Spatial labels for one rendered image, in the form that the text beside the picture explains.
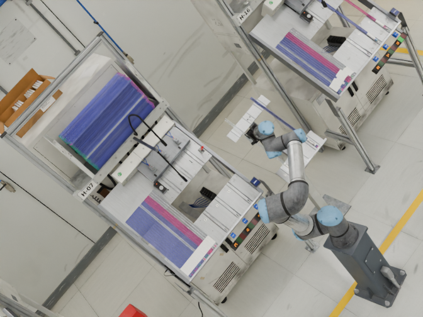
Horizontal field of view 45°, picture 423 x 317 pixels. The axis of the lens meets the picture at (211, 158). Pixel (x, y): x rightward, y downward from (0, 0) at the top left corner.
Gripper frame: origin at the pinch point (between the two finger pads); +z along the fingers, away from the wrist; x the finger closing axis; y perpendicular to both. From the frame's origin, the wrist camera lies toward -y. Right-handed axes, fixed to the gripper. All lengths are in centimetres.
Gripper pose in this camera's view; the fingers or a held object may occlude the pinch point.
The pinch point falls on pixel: (253, 141)
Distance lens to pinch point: 295.9
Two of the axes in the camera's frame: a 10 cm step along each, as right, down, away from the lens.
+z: -1.6, 1.3, 9.8
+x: -6.3, 7.5, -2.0
